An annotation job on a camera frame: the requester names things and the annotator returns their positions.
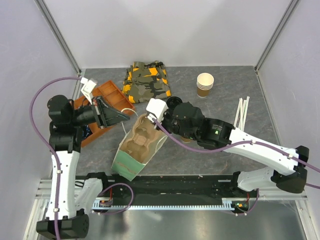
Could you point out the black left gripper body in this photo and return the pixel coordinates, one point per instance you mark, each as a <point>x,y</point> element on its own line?
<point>99,112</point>

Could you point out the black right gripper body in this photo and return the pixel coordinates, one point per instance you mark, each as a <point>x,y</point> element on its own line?
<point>168,121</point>

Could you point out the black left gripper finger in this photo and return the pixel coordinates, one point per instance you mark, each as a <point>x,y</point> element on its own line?
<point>107,110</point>
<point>108,121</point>

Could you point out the brown pulp cup carrier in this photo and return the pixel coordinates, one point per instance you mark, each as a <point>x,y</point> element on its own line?
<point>143,140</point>

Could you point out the green patterned paper bag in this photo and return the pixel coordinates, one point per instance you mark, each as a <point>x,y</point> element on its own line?
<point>125,165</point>

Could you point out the brown paper coffee cup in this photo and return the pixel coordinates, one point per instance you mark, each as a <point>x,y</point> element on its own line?
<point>186,140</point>

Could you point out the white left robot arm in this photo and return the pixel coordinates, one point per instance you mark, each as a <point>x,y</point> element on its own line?
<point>67,216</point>

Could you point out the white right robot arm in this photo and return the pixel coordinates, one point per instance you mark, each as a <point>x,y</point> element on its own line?
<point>284,167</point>

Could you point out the orange wooden tray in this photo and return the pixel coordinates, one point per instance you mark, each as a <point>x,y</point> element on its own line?
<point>114,97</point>

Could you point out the black lid stack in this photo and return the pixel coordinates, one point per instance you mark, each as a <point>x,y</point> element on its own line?
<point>173,102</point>

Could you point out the camouflage folded cloth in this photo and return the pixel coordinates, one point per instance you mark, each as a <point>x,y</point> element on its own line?
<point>144,81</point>

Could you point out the paper cup stack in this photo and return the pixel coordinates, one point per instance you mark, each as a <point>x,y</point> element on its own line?
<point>204,83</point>

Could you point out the white wrapped straw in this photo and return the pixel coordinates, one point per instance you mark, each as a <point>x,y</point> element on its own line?
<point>240,114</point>
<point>238,111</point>
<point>246,110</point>

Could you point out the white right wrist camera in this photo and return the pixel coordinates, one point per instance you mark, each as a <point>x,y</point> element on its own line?
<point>156,109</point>

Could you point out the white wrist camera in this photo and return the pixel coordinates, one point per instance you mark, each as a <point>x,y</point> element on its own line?
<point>156,109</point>
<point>87,87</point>

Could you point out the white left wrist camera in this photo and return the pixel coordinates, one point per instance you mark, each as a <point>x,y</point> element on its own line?
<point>87,87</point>

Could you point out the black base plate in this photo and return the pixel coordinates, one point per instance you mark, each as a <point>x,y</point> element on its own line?
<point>217,186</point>

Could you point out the grey slotted cable duct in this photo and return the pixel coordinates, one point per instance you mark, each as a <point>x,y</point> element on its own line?
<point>226,205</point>

